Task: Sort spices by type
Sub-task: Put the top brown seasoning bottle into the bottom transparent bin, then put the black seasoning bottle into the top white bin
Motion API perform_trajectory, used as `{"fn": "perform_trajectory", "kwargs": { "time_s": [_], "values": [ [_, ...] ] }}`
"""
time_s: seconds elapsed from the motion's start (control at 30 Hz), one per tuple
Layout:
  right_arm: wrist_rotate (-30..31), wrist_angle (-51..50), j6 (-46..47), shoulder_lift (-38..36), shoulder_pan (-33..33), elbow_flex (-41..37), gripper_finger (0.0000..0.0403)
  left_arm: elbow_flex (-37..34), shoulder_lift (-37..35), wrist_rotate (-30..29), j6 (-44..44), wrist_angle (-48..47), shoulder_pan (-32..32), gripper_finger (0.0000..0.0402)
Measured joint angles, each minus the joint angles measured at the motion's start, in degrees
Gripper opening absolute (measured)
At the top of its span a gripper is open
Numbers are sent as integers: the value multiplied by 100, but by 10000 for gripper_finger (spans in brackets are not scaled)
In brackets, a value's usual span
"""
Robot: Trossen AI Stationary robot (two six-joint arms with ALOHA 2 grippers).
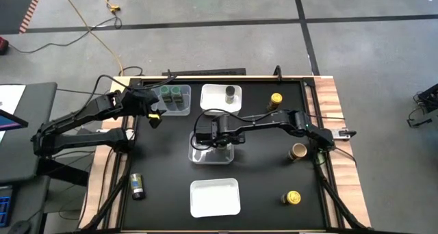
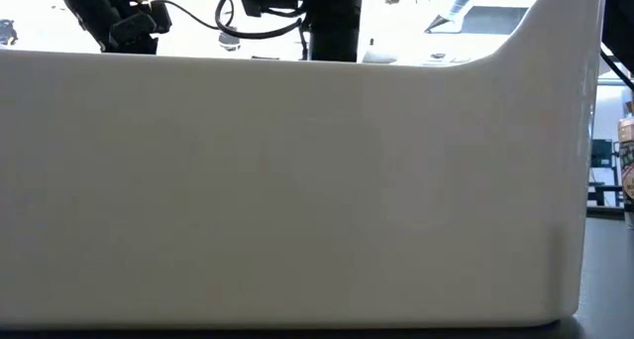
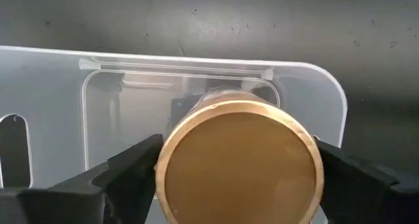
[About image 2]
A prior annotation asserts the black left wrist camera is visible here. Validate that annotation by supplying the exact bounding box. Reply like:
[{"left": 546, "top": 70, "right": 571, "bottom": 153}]
[{"left": 108, "top": 0, "right": 173, "bottom": 38}]

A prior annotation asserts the dark round background device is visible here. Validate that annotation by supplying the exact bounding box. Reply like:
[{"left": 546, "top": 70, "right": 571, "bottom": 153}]
[{"left": 218, "top": 29, "right": 243, "bottom": 53}]

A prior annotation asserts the black equipment rack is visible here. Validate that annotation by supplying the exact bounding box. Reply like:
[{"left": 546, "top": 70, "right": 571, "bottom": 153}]
[{"left": 587, "top": 138, "right": 624, "bottom": 220}]

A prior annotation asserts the black right camera cable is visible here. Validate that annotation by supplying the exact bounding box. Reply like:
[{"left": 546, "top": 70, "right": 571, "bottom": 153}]
[{"left": 214, "top": 0, "right": 311, "bottom": 41}]

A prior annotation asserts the black camera cable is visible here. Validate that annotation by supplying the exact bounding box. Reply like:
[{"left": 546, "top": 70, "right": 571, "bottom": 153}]
[
  {"left": 148, "top": 0, "right": 234, "bottom": 33},
  {"left": 214, "top": 0, "right": 311, "bottom": 41}
]

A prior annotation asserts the small dark background device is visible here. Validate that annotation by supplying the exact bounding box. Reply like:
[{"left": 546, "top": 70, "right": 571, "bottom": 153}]
[{"left": 0, "top": 19, "right": 20, "bottom": 47}]

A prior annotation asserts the black left camera cable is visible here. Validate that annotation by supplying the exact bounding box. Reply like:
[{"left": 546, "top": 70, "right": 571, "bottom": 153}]
[{"left": 148, "top": 0, "right": 234, "bottom": 33}]

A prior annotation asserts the white plastic bin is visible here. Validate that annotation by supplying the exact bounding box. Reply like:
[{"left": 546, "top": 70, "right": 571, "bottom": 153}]
[{"left": 0, "top": 0, "right": 608, "bottom": 330}]

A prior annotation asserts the grey seat back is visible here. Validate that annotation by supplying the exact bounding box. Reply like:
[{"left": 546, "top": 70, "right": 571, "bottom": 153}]
[{"left": 361, "top": 49, "right": 400, "bottom": 65}]

